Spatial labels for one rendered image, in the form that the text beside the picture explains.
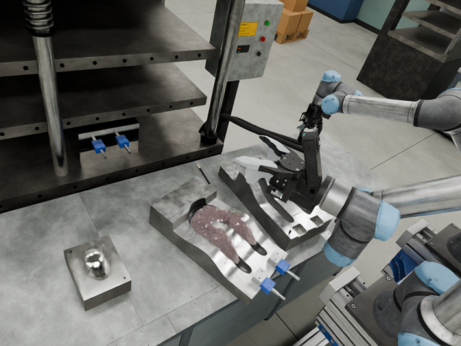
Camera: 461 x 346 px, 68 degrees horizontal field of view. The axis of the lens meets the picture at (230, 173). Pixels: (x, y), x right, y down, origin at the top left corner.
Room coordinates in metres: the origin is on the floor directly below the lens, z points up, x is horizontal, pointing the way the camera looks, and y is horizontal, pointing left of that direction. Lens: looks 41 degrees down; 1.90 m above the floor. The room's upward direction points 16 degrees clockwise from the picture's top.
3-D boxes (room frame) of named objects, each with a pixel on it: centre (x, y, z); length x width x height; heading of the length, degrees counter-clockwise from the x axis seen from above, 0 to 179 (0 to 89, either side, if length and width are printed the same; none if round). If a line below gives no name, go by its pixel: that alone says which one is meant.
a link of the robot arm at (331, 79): (1.48, -0.31, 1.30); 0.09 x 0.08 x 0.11; 59
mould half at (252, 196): (1.17, -0.21, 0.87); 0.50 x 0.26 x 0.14; 46
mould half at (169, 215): (0.86, -0.03, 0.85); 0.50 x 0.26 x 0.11; 63
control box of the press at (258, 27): (1.82, 0.14, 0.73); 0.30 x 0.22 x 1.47; 136
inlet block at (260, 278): (0.69, -0.25, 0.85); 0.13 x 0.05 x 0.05; 63
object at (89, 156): (1.34, 0.74, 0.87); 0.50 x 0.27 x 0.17; 46
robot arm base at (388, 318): (0.59, -0.59, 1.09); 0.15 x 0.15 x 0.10
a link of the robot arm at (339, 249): (0.56, -0.31, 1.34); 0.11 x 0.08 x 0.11; 162
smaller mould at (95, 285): (0.58, 0.33, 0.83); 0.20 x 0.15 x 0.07; 46
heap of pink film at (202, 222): (0.86, -0.03, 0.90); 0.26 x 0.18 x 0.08; 63
